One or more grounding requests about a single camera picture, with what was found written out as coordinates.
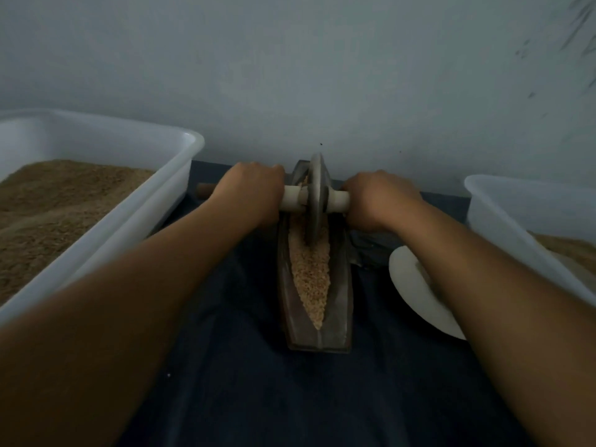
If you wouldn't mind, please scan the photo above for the person's left hand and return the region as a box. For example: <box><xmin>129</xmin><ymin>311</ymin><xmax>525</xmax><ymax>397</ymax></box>
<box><xmin>212</xmin><ymin>161</ymin><xmax>287</xmax><ymax>229</ymax></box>

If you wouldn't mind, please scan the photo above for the person's right hand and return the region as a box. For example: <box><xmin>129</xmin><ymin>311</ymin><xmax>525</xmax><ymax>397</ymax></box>
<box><xmin>341</xmin><ymin>170</ymin><xmax>426</xmax><ymax>235</ymax></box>

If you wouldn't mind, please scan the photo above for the metal grinding wheel with handle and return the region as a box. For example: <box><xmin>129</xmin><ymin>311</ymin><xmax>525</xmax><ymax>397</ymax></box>
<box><xmin>196</xmin><ymin>152</ymin><xmax>352</xmax><ymax>246</ymax></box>

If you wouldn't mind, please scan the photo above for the boat-shaped metal grinding trough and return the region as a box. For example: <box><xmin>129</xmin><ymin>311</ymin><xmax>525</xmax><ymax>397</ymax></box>
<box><xmin>276</xmin><ymin>160</ymin><xmax>355</xmax><ymax>353</ymax></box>

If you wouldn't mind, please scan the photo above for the large brown grain heap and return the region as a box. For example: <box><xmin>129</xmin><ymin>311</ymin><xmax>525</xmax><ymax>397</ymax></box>
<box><xmin>533</xmin><ymin>232</ymin><xmax>596</xmax><ymax>274</ymax></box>
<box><xmin>0</xmin><ymin>160</ymin><xmax>156</xmax><ymax>306</ymax></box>

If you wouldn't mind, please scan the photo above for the person's left forearm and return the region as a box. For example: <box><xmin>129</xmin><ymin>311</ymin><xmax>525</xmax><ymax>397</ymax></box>
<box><xmin>0</xmin><ymin>195</ymin><xmax>266</xmax><ymax>447</ymax></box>

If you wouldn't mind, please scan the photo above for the person's right forearm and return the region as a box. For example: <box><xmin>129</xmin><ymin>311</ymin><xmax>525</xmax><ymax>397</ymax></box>
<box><xmin>384</xmin><ymin>202</ymin><xmax>596</xmax><ymax>447</ymax></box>

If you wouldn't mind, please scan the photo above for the white round plate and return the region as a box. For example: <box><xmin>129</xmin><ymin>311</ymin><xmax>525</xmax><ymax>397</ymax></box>
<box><xmin>388</xmin><ymin>245</ymin><xmax>467</xmax><ymax>341</ymax></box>

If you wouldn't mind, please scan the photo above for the white plastic tub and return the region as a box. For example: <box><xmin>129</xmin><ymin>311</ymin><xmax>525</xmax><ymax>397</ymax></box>
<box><xmin>0</xmin><ymin>109</ymin><xmax>206</xmax><ymax>327</ymax></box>
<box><xmin>464</xmin><ymin>174</ymin><xmax>596</xmax><ymax>308</ymax></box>

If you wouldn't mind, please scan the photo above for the dark blue table cloth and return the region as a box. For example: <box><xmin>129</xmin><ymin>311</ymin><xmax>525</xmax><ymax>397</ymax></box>
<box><xmin>116</xmin><ymin>161</ymin><xmax>541</xmax><ymax>447</ymax></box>

